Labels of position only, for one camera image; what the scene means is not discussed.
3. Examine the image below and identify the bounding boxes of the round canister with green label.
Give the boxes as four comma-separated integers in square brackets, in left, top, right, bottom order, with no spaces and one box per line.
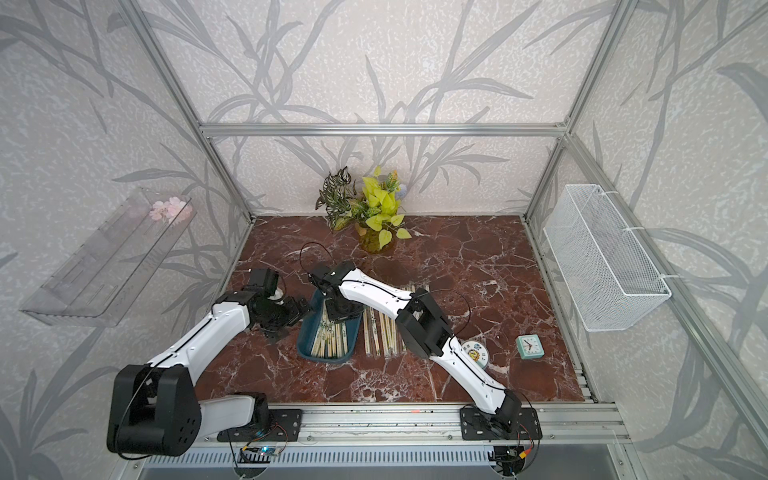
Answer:
[462,340,489,369]

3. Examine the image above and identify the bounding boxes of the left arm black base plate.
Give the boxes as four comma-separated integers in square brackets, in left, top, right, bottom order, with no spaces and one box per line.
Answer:
[216,409,303,443]

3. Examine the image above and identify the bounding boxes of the clear acrylic wall shelf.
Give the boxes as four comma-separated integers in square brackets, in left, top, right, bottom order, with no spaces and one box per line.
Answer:
[20,188,196,328]

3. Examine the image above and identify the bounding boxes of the white wire mesh basket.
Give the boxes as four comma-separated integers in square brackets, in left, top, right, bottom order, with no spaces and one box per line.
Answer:
[543,184,672,332]

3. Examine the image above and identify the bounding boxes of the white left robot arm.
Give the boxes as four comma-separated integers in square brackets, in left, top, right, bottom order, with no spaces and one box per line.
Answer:
[106,269,312,460]

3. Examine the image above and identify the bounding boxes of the teal plastic storage box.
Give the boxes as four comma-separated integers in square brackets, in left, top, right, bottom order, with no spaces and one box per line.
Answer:
[296,291,362,364]

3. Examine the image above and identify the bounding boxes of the artificial green potted plant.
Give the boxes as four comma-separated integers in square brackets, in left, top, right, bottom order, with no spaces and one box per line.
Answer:
[315,167,412,254]

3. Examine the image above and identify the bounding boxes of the pink artificial flower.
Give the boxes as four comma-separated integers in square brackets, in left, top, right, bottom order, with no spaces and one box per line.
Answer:
[149,196,194,224]

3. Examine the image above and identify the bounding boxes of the aluminium front rail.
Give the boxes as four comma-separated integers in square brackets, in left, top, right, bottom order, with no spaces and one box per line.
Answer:
[125,403,631,448]

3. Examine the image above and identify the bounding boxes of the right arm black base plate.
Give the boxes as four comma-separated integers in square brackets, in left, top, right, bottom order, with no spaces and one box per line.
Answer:
[459,405,543,442]

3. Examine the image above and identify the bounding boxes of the small teal alarm clock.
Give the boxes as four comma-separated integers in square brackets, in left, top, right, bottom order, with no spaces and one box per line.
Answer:
[516,334,545,360]

